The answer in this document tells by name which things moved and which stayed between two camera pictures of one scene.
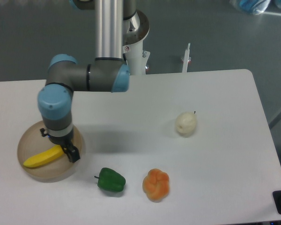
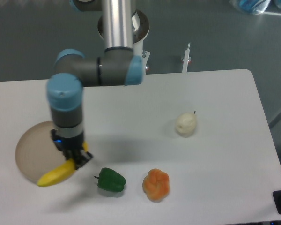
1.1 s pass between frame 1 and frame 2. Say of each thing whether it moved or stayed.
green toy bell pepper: stayed
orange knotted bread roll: stayed
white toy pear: stayed
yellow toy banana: moved
